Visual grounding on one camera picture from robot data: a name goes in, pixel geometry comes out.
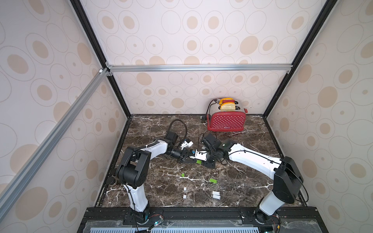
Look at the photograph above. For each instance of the left diagonal aluminium rail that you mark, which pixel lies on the left diagonal aluminium rail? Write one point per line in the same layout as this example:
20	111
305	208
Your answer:
28	171

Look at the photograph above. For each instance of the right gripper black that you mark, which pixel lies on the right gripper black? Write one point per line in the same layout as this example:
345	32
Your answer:
212	154

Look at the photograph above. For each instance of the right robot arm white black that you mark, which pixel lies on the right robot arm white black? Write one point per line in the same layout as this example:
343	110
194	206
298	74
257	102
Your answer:
287	180

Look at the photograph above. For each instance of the left black frame post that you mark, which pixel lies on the left black frame post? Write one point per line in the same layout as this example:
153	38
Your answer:
84	21

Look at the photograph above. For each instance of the black frame post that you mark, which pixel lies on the black frame post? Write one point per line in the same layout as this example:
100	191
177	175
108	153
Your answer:
307	43
84	21

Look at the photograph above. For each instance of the yellow toast front slice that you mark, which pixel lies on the yellow toast front slice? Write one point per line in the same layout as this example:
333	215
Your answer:
228	106

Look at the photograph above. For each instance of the right black frame post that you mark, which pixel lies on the right black frame post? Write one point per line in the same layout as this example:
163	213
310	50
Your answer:
307	43

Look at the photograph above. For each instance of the yellow toast slice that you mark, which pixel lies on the yellow toast slice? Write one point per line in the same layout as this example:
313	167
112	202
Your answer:
228	106
226	100

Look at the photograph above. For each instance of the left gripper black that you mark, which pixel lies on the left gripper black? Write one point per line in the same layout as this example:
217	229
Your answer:
183	161

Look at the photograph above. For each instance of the horizontal aluminium rail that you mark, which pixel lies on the horizontal aluminium rail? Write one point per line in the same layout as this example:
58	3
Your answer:
186	68

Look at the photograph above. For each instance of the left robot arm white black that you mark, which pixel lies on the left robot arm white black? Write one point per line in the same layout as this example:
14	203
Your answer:
134	166

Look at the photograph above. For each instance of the white usb drive lower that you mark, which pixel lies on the white usb drive lower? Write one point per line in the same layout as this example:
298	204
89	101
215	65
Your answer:
216	197

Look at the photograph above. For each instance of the red toaster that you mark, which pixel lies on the red toaster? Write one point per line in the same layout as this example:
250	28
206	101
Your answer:
226	121

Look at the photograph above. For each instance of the yellow toast back slice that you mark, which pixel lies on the yellow toast back slice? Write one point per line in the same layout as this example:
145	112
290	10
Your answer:
226	100

